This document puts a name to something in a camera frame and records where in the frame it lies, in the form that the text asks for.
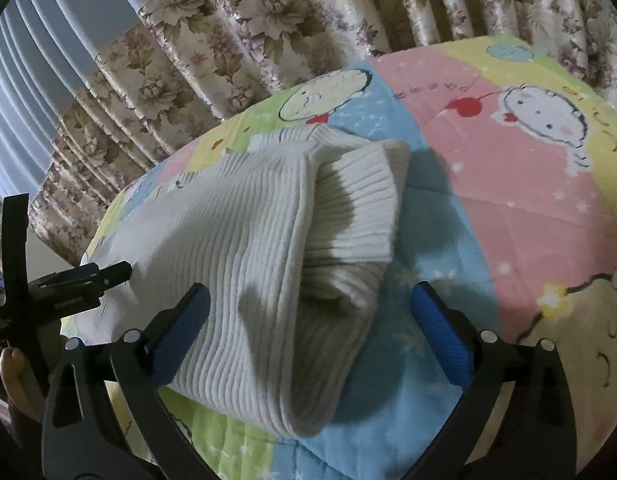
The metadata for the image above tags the person's left hand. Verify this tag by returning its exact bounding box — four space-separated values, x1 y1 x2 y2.
0 348 40 422

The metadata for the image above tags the blue and floral curtain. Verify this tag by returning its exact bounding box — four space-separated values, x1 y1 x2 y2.
0 0 617 263

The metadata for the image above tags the colourful cartoon striped quilt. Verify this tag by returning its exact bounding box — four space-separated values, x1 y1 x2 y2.
89 37 617 479

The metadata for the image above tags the cream ribbed knit sweater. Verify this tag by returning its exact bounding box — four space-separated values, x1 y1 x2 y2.
72 125 412 438

